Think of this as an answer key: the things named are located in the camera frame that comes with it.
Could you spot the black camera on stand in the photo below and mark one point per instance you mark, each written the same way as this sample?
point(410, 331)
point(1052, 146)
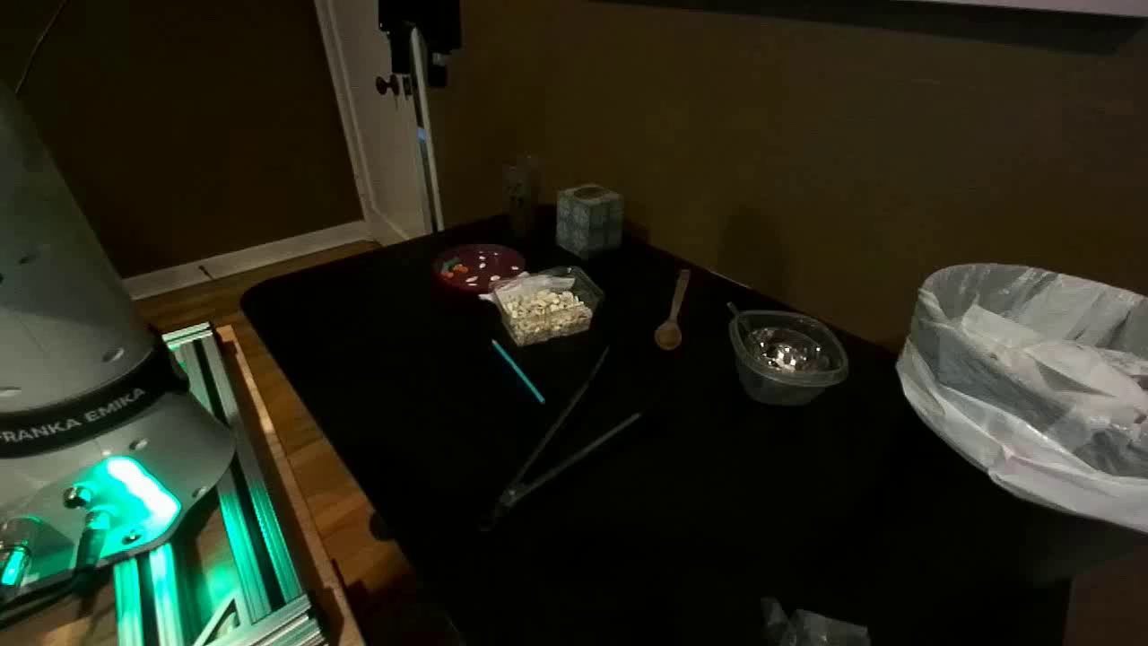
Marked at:
point(417, 29)

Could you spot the aluminium profile base frame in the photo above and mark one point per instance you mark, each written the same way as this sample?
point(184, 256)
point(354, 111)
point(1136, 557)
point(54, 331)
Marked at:
point(246, 539)

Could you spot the thin blue straw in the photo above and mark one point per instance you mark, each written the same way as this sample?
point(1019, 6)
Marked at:
point(519, 370)

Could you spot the patterned tissue box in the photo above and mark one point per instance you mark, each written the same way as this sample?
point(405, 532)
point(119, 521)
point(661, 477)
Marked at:
point(590, 216)

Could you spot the red bowl with candies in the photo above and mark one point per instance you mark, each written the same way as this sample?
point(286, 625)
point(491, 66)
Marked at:
point(477, 267)

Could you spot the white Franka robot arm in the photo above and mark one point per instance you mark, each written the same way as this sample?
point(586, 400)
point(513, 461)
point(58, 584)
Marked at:
point(58, 298)

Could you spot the long metal tongs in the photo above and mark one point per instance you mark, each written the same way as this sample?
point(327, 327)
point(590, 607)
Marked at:
point(562, 446)

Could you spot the wooden spoon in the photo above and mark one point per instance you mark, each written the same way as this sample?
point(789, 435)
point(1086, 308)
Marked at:
point(669, 335)

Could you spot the wooden base board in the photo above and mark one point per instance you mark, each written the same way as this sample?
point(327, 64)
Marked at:
point(307, 503)

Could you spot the clear rectangular container with popcorn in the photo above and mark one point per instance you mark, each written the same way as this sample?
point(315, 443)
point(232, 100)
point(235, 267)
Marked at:
point(547, 314)

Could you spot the trash bin with white bag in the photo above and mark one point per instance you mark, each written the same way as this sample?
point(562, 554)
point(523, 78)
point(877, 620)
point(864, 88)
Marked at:
point(1027, 370)

